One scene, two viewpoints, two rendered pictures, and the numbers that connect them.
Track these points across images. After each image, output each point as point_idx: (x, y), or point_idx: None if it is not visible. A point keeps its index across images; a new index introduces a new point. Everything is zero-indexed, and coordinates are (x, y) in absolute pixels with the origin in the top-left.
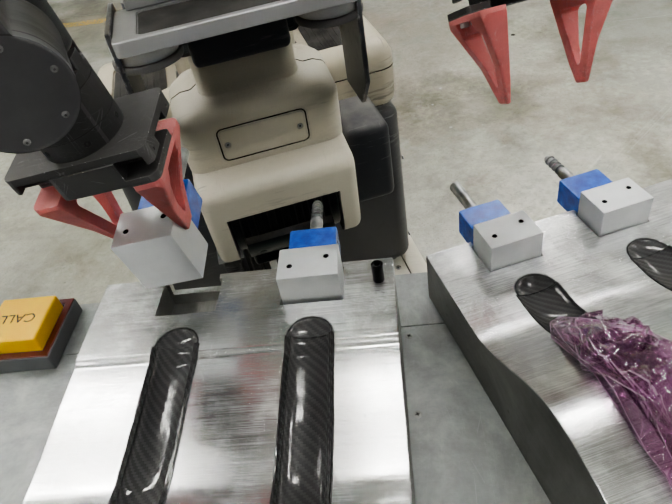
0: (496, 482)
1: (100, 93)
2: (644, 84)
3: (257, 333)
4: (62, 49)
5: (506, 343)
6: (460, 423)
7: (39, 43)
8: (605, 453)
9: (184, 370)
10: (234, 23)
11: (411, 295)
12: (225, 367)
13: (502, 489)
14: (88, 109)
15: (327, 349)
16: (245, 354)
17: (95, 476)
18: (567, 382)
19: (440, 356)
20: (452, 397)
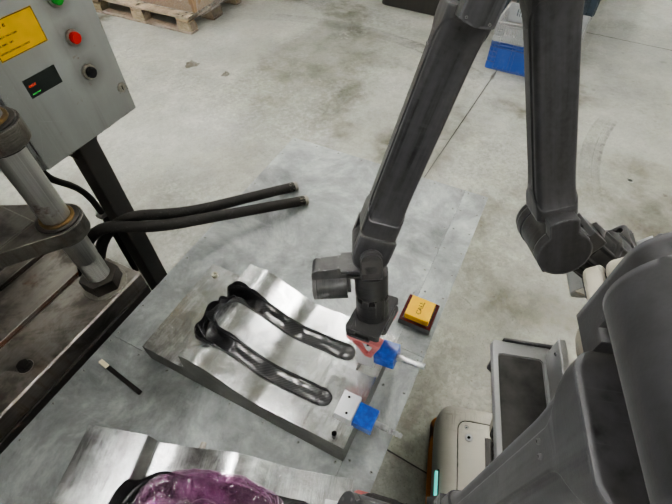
0: (258, 452)
1: (364, 313)
2: None
3: (334, 380)
4: (324, 293)
5: (284, 475)
6: (285, 455)
7: (312, 286)
8: (219, 458)
9: (336, 353)
10: (493, 406)
11: (357, 477)
12: (327, 365)
13: (255, 452)
14: (358, 309)
15: (314, 401)
16: (328, 373)
17: (311, 321)
18: (245, 468)
19: (317, 468)
20: (296, 459)
